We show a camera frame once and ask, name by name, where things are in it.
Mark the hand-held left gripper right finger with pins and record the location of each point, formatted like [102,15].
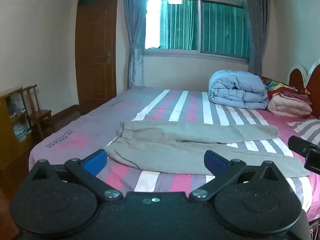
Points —
[214,160]

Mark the striped pillow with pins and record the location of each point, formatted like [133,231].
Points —
[306,128]

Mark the folded pink blanket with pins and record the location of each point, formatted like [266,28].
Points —
[287,107]

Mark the window with green glass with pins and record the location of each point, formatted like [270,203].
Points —
[200,25]

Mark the brown wooden door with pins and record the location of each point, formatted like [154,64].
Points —
[97,55]

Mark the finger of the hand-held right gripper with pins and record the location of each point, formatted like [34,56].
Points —
[313,161]
[297,145]

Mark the wooden chair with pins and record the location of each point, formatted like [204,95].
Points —
[40,115]

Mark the red wooden headboard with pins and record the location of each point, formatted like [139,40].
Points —
[313,85]

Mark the colourful printed cloth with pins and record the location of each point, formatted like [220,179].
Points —
[273,83]

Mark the folded dark red cloth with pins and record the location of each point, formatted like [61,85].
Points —
[290,93]

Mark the grey pants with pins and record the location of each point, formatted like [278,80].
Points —
[175,147]

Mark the yellow wooden cabinet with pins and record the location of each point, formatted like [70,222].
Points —
[12,152]

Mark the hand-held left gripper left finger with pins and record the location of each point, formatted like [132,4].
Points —
[96,161]

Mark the bed with striped sheet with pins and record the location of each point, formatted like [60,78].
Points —
[180,105]

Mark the grey curtain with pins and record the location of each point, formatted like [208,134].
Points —
[256,30]
[133,35]

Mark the folded light blue duvet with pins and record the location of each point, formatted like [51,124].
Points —
[237,90]

